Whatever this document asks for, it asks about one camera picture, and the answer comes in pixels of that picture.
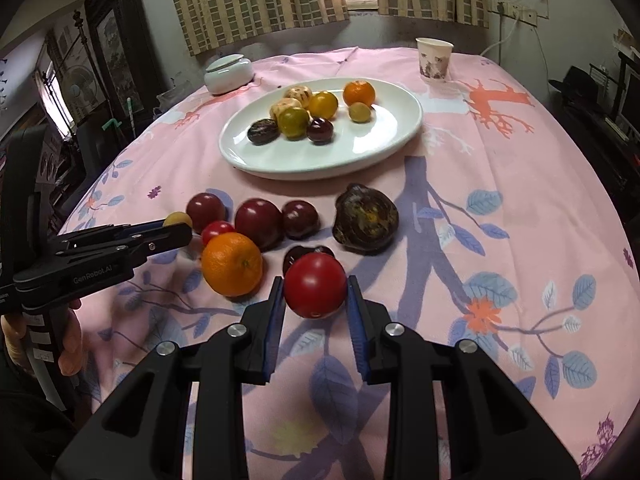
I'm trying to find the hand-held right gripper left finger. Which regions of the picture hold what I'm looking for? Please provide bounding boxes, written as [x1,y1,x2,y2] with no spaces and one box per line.
[52,276,287,480]

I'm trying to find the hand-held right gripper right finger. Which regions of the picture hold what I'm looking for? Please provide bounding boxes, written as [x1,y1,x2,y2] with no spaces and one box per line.
[347,275,583,480]

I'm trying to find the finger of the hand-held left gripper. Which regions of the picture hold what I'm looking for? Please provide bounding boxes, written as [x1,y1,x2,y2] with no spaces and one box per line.
[55,218,172,245]
[47,223,194,270]

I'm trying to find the red tomato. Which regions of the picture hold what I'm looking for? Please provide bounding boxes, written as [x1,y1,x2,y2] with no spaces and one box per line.
[283,253,348,319]
[201,220,236,246]

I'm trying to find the small dark brown wrinkled fruit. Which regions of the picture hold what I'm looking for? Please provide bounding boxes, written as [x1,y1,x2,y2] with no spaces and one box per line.
[247,119,280,146]

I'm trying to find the green tomato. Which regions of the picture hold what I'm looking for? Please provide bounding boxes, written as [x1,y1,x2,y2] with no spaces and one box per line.
[277,107,309,140]

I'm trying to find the pale yellow round fruit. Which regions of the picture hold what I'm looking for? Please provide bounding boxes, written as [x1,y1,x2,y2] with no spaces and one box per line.
[270,99,302,120]

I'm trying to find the white oval plate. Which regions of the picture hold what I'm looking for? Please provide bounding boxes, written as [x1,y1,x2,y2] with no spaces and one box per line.
[218,77,424,181]

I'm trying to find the dark purple plum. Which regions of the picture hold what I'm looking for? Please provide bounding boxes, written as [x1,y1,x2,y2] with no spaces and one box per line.
[306,117,335,145]
[283,245,336,273]

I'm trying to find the yellow tomato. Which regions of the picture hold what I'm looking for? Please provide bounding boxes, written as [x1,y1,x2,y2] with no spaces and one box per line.
[307,91,339,120]

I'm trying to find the orange tangerine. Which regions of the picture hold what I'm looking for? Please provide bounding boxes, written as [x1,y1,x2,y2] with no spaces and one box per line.
[343,80,376,107]
[201,233,264,297]

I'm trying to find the person's left hand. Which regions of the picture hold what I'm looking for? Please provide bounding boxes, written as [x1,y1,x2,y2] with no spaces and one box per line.
[0,299,84,377]

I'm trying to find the large dark red plum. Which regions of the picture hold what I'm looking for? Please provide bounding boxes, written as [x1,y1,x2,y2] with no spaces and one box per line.
[234,199,283,251]
[186,192,227,234]

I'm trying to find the small dark red plum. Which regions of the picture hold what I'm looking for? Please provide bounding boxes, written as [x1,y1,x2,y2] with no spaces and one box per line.
[281,200,320,240]

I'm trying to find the large dark brown wrinkled fruit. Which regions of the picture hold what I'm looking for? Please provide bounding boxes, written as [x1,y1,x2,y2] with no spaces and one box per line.
[332,183,400,256]

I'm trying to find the standing fan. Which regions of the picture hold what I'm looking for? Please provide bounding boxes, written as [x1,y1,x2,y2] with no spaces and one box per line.
[65,65,96,126]

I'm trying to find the white lidded ceramic jar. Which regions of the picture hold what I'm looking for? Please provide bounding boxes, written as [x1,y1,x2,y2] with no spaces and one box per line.
[203,55,253,96]

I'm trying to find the pink floral tablecloth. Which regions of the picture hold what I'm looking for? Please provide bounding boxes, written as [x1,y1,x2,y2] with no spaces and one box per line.
[55,46,640,480]

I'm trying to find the dark wooden cabinet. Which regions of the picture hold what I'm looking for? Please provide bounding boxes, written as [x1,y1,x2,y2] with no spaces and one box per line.
[85,0,166,131]

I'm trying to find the wide checked curtain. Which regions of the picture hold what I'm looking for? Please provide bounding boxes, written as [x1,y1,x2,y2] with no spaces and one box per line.
[165,0,351,58]

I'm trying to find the printed paper cup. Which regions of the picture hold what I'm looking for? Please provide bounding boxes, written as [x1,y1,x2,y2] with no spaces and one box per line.
[416,37,454,82]

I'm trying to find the dark side desk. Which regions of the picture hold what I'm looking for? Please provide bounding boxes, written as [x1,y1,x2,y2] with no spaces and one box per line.
[550,95,640,221]

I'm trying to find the black hat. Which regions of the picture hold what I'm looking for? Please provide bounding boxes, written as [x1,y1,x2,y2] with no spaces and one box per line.
[548,66,603,103]

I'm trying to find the computer monitor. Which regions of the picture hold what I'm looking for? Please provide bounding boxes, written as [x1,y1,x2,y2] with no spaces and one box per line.
[617,47,640,133]

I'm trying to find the white power cable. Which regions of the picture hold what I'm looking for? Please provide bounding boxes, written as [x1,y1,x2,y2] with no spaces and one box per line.
[481,15,516,56]

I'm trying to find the wall power socket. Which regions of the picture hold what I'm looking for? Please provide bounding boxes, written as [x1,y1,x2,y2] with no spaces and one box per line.
[492,2,538,26]

